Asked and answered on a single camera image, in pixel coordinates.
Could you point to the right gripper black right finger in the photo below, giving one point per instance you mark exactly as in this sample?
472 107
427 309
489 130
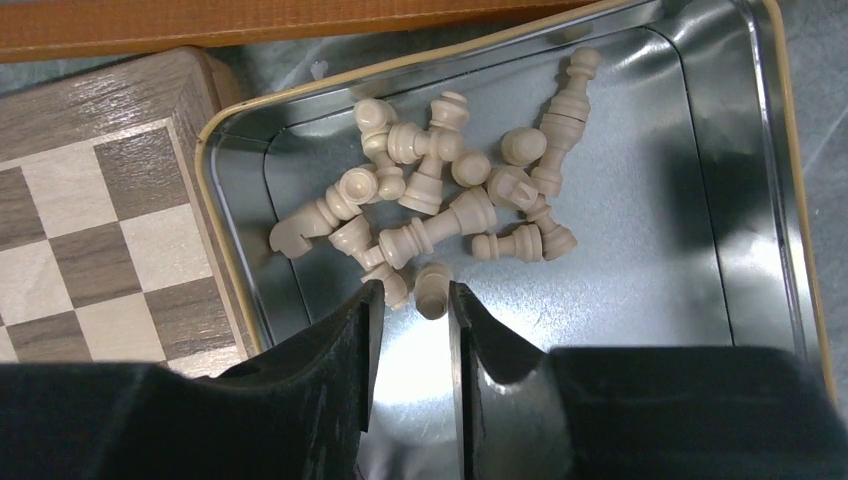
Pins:
510 421

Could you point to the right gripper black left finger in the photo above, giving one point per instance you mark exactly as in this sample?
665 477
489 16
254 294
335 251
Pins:
309 398

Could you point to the white chess pawn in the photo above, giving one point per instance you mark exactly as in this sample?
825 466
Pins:
472 169
431 290
524 243
523 146

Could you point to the white chess piece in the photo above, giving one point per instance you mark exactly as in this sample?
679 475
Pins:
374 119
355 240

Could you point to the white chess pawn lying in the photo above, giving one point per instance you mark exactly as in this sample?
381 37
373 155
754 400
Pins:
524 243

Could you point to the white chess queen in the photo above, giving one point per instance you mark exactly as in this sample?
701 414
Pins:
472 212

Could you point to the white chess knight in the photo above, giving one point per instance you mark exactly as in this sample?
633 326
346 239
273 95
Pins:
342 201

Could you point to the white chess bishop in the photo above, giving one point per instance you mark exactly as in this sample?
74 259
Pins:
511 188

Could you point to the white chess king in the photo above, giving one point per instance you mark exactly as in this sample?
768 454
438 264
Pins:
564 122

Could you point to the wooden chessboard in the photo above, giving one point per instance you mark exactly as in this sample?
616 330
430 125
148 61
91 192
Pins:
108 250

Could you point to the orange wooden shelf rack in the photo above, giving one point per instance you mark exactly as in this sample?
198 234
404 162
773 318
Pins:
44 30

